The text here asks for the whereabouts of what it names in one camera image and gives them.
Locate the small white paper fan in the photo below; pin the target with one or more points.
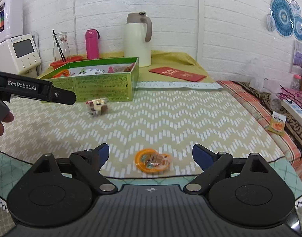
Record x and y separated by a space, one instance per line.
271 22
294 7

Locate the teal quilted blanket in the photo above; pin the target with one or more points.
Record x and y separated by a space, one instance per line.
282 177

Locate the brown and white cake packet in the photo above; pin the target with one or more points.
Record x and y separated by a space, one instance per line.
97 105

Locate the white water dispenser with screen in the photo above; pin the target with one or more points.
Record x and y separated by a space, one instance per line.
19 54

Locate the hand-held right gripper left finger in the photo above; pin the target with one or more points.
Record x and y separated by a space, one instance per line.
102 154

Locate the black stirring stick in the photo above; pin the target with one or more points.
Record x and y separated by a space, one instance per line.
59 45

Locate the pink snack packet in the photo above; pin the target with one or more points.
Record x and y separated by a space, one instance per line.
113 68

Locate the olive green tablecloth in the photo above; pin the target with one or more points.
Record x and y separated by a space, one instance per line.
173 58

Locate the red envelope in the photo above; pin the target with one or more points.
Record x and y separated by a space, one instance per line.
178 74

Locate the purple wall picture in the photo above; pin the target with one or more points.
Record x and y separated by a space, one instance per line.
300 54

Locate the dark brown patterned cloth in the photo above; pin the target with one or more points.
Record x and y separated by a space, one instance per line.
257 96

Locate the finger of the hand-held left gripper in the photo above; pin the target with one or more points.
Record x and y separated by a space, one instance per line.
64 96

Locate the small orange sachet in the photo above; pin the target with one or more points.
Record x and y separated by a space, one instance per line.
277 124

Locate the white wall conduit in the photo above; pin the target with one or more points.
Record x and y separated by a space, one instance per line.
200 17

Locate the brown snack packet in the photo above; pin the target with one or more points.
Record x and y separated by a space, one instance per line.
128 67

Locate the cream thermal jug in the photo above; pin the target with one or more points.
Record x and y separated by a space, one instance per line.
136 47

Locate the clear plastic bag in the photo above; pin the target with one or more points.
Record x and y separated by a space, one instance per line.
256 71

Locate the pink thermos bottle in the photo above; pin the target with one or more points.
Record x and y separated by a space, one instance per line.
92 45

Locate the green cardboard box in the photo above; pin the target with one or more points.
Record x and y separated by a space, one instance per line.
104 86

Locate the red plastic basket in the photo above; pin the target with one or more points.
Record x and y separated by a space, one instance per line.
75 59

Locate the large blue paper fan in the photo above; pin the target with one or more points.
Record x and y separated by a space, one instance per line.
282 14

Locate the medium blue paper fan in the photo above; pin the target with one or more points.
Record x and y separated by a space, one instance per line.
299 28

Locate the orange plaid blanket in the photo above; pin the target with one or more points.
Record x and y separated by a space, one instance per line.
264 118

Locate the small glass jar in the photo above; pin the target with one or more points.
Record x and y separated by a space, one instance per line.
275 102

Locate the clear glass carafe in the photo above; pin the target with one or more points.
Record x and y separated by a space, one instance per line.
65 47

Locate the jar with pink lid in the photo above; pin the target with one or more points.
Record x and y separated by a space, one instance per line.
297 82

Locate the white printed paper strip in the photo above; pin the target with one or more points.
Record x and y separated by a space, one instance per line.
180 85

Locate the white power strip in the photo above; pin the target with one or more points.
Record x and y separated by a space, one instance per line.
296 112

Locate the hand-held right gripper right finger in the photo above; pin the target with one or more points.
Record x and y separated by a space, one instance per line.
201 154

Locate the tall white water purifier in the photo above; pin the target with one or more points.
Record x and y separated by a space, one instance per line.
10 17

